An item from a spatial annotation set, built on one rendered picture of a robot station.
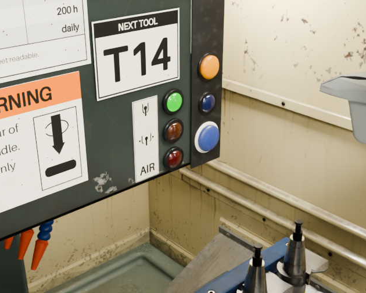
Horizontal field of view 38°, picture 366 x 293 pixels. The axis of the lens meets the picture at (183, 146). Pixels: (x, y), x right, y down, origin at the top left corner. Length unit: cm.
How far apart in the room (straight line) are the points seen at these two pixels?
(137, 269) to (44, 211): 160
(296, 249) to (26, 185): 63
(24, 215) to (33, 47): 15
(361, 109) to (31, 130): 30
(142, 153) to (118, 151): 3
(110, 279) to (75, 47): 163
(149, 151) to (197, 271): 121
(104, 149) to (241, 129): 110
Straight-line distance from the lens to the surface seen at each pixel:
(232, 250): 174
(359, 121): 53
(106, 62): 48
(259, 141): 154
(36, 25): 44
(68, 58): 46
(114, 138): 51
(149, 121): 53
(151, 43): 51
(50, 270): 195
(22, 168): 47
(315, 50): 135
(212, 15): 56
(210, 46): 56
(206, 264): 173
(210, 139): 59
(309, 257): 110
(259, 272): 93
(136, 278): 204
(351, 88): 52
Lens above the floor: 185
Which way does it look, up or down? 25 degrees down
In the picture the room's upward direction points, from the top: straight up
